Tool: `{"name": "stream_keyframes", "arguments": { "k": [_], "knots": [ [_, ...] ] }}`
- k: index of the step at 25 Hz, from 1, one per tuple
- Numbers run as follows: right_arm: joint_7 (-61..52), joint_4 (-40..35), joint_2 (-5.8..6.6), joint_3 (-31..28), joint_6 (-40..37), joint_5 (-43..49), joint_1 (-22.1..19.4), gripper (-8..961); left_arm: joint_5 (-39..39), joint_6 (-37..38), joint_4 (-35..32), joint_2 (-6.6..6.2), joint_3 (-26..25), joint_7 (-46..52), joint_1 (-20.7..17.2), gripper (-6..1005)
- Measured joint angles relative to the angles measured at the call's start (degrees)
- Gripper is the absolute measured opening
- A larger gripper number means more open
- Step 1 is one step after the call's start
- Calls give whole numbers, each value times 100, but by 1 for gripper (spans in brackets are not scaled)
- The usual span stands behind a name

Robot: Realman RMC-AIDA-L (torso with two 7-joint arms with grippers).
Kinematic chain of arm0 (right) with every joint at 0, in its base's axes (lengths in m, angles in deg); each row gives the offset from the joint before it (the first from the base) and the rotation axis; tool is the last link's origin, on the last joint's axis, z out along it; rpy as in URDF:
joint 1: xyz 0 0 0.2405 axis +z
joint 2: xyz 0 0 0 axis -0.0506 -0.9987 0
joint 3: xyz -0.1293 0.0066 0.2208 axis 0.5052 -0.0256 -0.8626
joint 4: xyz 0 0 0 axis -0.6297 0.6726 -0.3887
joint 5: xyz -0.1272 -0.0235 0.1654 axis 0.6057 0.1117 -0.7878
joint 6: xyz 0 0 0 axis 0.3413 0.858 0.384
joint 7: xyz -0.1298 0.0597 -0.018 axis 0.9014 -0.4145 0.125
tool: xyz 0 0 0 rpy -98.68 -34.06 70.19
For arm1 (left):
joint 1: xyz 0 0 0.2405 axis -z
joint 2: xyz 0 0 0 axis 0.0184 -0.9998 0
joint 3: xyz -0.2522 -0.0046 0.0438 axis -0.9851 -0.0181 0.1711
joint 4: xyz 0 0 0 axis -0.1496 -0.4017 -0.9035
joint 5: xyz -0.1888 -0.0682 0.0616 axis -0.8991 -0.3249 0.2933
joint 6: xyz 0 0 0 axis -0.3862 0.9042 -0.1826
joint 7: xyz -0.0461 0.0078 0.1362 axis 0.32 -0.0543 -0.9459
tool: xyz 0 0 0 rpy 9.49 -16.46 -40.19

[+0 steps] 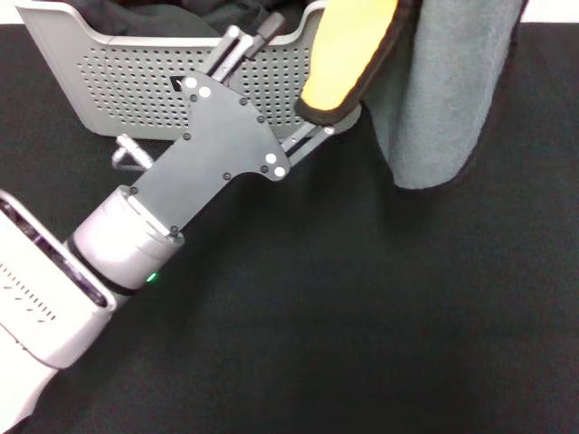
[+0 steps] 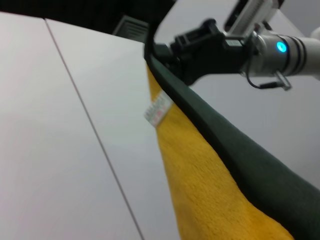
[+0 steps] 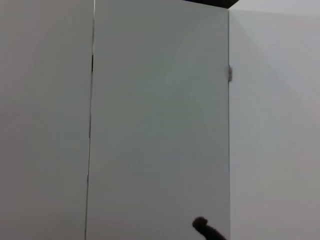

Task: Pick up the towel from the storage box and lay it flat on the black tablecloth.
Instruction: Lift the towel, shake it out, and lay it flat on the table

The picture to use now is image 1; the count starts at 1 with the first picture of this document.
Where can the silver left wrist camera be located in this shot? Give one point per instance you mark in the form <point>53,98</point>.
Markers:
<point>40,289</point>

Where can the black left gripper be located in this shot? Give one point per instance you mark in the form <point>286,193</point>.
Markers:
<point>221,144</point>

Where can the grey perforated storage box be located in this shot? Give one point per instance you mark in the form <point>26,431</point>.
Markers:
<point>135,81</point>

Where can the grey and yellow towel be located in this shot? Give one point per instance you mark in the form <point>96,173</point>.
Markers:
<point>443,90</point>

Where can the black cloth pile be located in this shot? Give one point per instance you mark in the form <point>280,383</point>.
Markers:
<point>149,18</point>

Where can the black tablecloth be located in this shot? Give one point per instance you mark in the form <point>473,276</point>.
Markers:
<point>339,307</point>

